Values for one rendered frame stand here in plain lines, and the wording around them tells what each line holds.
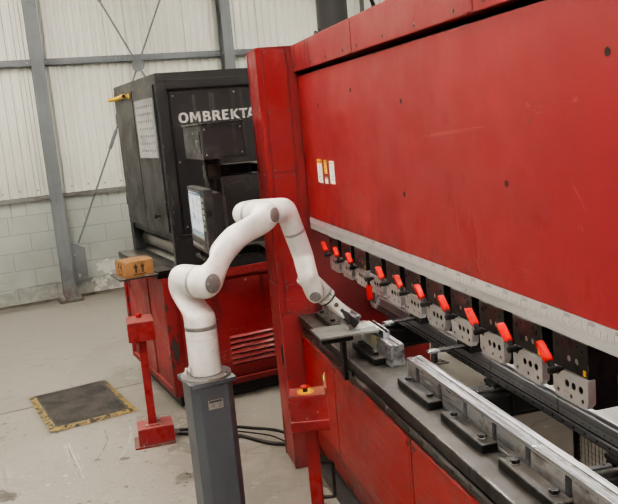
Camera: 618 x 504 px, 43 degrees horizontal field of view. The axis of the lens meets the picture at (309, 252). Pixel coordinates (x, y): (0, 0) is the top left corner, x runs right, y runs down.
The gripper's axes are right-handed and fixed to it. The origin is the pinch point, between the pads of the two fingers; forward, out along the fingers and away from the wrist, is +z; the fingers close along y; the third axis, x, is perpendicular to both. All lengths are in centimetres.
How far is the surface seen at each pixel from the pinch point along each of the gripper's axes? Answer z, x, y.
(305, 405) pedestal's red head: -0.2, 40.1, -21.0
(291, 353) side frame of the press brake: 25, 27, 85
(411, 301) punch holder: -13, -15, -56
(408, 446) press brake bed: 18, 26, -69
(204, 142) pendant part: -86, -25, 101
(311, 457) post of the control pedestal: 21, 55, -14
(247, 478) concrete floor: 56, 93, 88
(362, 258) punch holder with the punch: -16.7, -22.8, -2.1
